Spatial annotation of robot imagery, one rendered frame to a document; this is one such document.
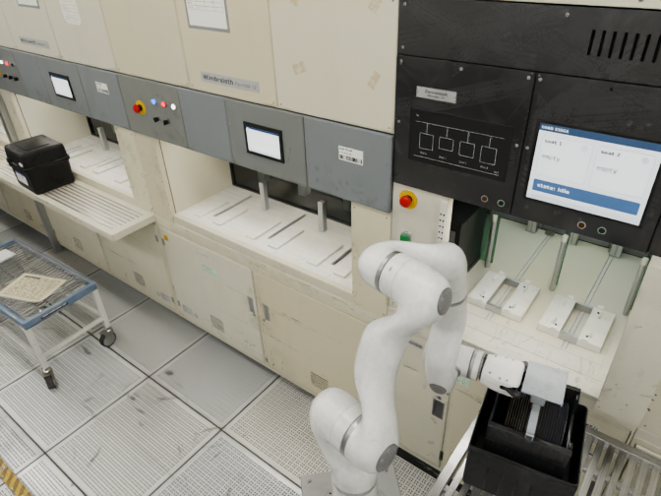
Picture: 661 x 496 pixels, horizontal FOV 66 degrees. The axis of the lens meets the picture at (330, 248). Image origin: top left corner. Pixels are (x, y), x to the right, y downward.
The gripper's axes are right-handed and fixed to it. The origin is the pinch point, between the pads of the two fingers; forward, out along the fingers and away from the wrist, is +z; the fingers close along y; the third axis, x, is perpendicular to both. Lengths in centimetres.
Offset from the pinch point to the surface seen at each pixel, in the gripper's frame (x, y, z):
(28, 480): -110, 51, -197
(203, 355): -109, -48, -176
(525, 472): -18.1, 13.7, 1.5
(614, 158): 54, -26, 2
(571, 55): 76, -29, -12
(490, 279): -18, -67, -26
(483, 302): -19, -52, -25
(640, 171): 52, -25, 9
